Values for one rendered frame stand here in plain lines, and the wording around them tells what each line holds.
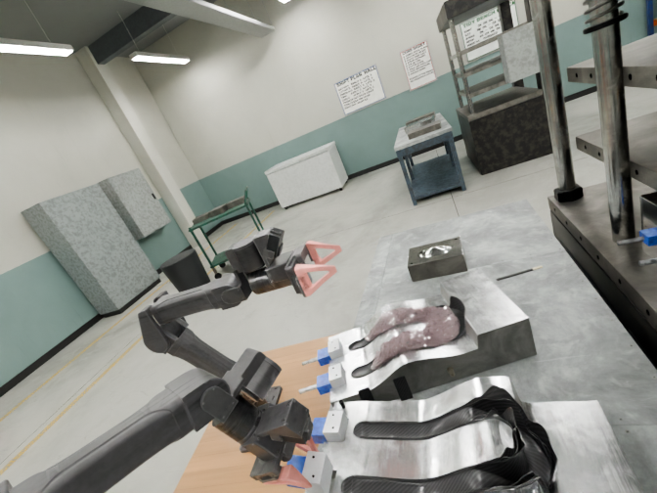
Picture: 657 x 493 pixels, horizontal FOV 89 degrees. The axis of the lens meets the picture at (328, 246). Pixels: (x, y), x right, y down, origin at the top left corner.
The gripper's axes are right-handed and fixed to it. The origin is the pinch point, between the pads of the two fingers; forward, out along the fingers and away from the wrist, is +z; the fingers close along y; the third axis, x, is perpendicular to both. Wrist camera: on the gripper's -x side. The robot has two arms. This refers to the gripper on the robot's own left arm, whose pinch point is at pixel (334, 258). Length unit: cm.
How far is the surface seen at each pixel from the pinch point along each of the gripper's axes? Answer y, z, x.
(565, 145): 82, 80, 17
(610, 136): 42, 74, 7
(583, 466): -25, 31, 34
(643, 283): 22, 67, 41
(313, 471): -27.2, -10.5, 25.3
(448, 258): 48, 25, 33
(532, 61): 370, 181, 4
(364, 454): -21.0, -3.6, 31.3
